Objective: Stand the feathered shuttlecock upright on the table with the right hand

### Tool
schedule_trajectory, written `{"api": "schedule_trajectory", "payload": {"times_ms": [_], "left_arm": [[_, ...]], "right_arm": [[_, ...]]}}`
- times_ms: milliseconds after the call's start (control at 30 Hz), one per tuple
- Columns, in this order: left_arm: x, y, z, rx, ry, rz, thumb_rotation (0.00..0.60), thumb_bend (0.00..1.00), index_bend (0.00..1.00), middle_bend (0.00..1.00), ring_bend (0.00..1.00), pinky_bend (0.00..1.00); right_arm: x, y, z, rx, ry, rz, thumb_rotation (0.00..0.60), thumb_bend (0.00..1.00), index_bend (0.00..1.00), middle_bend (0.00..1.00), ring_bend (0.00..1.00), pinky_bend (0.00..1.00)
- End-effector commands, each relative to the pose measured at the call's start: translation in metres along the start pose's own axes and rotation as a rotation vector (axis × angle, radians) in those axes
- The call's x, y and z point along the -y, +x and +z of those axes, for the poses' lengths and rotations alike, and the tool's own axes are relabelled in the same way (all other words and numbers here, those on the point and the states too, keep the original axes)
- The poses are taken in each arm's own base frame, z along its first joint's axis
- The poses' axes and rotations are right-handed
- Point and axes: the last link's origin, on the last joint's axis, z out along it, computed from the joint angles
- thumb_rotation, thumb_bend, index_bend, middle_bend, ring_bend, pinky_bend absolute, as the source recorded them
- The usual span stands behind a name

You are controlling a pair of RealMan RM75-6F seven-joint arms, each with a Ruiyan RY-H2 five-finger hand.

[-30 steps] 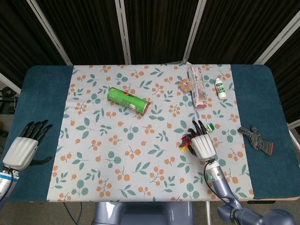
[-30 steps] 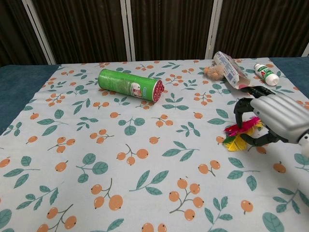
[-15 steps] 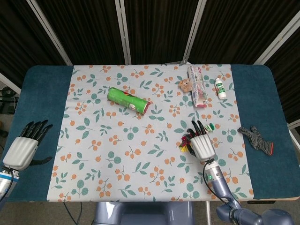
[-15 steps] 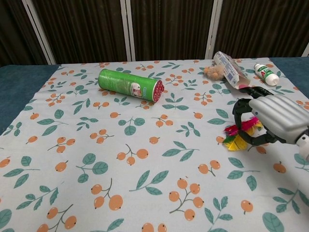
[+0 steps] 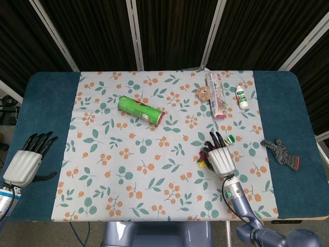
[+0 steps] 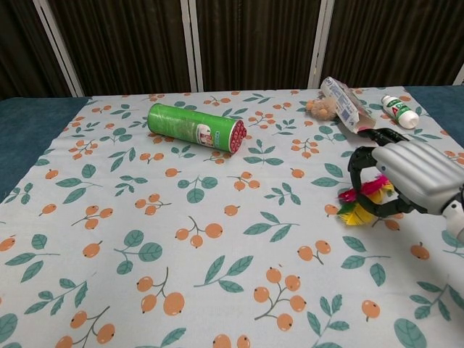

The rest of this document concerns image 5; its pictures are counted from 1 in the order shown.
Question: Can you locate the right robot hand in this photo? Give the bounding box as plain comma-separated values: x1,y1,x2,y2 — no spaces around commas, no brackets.
204,131,237,178

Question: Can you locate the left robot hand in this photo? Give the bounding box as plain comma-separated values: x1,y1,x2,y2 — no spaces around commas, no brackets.
2,131,59,188

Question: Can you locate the small colourful toy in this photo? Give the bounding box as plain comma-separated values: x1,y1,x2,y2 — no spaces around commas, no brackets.
196,134,236,168

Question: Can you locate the floral orange-fruit tablecloth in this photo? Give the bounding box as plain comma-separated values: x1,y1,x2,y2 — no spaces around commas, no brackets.
50,69,280,222

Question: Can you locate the grey knitted work glove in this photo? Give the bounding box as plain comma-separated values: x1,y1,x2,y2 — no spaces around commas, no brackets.
260,138,300,172

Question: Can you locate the white bottle green label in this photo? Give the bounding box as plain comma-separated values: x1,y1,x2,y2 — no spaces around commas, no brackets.
235,85,248,110

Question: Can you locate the white printed carton box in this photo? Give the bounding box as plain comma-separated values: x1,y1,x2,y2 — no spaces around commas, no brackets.
205,72,228,119

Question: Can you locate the blue table cover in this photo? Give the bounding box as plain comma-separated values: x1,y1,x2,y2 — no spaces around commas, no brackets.
4,70,329,223

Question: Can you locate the small beige plush toy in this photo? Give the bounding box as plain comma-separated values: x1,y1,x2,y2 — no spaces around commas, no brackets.
195,86,212,101

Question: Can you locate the green cylindrical snack can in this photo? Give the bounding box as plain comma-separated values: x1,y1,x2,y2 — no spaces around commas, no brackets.
118,95,165,127

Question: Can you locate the blue-grey robot torso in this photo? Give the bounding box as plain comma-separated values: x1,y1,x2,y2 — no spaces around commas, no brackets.
102,221,214,247

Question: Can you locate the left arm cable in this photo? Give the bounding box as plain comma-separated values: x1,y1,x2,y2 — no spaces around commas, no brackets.
0,187,15,222

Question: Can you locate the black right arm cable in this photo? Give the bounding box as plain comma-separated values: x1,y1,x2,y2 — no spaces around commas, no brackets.
222,177,257,228

